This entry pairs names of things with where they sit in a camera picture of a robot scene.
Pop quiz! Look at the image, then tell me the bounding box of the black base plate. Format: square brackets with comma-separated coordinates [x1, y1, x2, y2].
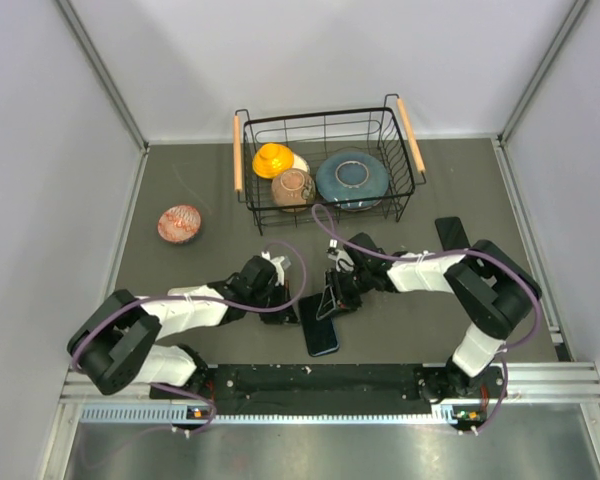
[148, 362, 486, 404]

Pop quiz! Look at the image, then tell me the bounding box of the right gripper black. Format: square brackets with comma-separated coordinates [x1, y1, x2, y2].
[318, 265, 374, 320]

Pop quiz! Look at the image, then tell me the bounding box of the brown ceramic bowl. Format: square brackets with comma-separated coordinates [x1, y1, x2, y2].
[271, 168, 316, 213]

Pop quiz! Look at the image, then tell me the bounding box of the blue smartphone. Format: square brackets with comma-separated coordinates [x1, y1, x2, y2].
[298, 294, 339, 357]

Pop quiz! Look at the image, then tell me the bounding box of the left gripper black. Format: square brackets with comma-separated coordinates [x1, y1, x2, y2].
[248, 279, 299, 325]

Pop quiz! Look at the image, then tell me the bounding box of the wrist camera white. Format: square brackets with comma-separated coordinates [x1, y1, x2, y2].
[327, 239, 355, 272]
[261, 251, 291, 285]

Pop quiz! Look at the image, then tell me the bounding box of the blue ceramic plate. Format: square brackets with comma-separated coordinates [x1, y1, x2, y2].
[315, 151, 389, 211]

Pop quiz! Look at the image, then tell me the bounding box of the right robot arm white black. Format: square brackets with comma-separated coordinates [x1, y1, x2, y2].
[316, 233, 542, 403]

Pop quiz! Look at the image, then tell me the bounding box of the yellow bowl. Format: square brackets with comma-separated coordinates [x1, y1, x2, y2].
[252, 143, 294, 179]

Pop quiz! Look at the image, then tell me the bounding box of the white bowl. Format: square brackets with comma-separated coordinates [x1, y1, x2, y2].
[292, 154, 310, 173]

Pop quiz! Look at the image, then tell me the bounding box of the black smartphone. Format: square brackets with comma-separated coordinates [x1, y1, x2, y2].
[434, 216, 471, 251]

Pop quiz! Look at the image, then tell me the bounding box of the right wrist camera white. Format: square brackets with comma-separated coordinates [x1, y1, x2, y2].
[327, 239, 355, 272]

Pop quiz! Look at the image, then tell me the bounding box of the red patterned bowl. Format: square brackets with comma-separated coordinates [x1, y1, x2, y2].
[157, 205, 202, 244]

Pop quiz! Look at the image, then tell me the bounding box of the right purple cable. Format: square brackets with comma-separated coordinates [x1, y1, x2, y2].
[310, 202, 542, 436]

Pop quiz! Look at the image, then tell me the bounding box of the slotted cable duct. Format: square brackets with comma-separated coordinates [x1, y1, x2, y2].
[80, 404, 459, 425]

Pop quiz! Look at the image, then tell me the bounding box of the black wire dish basket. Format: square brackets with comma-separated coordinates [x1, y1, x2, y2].
[233, 93, 427, 230]

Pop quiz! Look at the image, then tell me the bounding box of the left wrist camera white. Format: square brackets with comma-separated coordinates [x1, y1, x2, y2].
[261, 251, 291, 285]

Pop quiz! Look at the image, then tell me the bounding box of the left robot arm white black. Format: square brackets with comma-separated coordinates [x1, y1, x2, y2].
[67, 251, 294, 397]

